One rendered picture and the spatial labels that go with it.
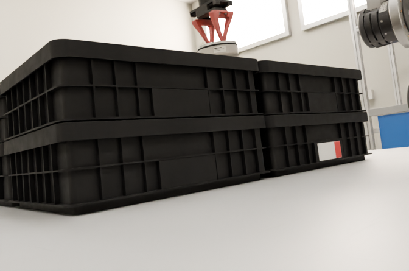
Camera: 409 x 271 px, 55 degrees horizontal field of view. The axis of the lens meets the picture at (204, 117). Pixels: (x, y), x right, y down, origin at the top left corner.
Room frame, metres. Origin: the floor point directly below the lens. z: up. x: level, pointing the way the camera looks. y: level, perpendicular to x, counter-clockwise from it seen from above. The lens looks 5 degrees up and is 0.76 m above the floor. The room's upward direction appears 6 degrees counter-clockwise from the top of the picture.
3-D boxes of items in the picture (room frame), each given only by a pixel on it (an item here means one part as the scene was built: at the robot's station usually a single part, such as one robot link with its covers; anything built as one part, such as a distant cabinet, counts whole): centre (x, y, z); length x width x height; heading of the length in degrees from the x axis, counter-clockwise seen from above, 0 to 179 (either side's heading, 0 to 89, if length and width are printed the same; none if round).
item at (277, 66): (0.99, -0.18, 0.92); 0.40 x 0.30 x 0.02; 131
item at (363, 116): (0.99, -0.18, 0.76); 0.40 x 0.30 x 0.12; 131
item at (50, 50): (0.73, 0.13, 0.92); 0.40 x 0.30 x 0.02; 131
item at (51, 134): (0.73, 0.13, 0.76); 0.40 x 0.30 x 0.12; 131
